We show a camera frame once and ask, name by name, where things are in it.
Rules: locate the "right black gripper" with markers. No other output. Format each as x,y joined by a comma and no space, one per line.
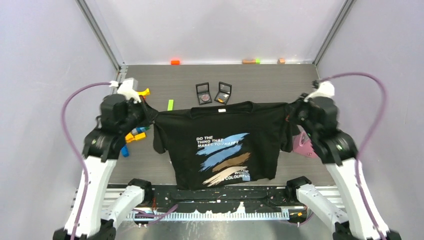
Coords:
294,105

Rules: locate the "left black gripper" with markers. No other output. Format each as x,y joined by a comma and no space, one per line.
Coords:
150,114

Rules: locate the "black printed t-shirt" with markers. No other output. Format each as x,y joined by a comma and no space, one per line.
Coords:
216,146

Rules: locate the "black brooch box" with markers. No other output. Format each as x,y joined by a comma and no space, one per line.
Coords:
225,90
203,93

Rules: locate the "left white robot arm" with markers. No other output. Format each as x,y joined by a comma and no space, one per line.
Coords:
119,115

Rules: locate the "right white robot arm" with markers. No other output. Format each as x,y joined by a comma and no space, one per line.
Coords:
359,220

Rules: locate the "blue green stacked bricks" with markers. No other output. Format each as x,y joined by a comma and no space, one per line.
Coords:
139,130

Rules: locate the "yellow curved block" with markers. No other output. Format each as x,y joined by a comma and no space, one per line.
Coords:
144,93

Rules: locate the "yellow toy bricks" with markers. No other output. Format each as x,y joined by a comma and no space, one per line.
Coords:
134,138

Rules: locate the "lime green stick block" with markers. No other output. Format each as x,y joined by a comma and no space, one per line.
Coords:
170,105

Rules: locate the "pink metronome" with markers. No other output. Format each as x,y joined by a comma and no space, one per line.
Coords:
302,145

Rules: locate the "blue toy brick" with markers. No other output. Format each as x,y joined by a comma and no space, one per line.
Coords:
125,151

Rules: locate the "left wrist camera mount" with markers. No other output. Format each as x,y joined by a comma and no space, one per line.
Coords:
127,88

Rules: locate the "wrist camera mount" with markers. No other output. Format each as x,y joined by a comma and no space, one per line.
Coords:
127,88
321,89

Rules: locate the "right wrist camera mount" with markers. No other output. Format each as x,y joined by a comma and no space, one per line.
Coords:
321,89

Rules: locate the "red block at wall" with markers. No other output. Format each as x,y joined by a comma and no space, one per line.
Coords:
175,62

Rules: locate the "tan block at wall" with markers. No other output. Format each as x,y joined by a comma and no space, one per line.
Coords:
249,61

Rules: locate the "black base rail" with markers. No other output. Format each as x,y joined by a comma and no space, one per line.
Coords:
254,198

